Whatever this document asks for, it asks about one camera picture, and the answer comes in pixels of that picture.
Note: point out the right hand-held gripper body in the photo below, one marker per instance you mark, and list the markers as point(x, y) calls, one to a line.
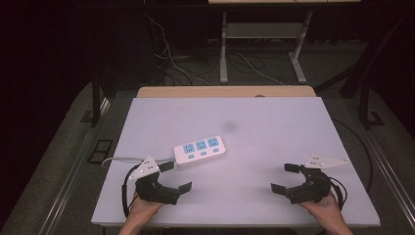
point(314, 189)

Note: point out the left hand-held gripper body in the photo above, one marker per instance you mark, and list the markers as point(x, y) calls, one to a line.
point(153, 191)

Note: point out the person's left hand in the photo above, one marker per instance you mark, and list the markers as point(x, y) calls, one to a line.
point(142, 210)

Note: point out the person's right hand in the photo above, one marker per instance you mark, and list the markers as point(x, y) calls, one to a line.
point(326, 210)

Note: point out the white power strip blue sockets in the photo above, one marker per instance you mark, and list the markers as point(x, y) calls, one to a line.
point(199, 152)

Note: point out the wooden table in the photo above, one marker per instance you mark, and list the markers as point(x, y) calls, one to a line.
point(225, 91)

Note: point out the black stand leg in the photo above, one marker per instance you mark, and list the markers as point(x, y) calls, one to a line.
point(95, 101)

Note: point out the grey metal stand with shelf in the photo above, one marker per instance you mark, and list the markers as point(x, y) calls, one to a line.
point(261, 31)

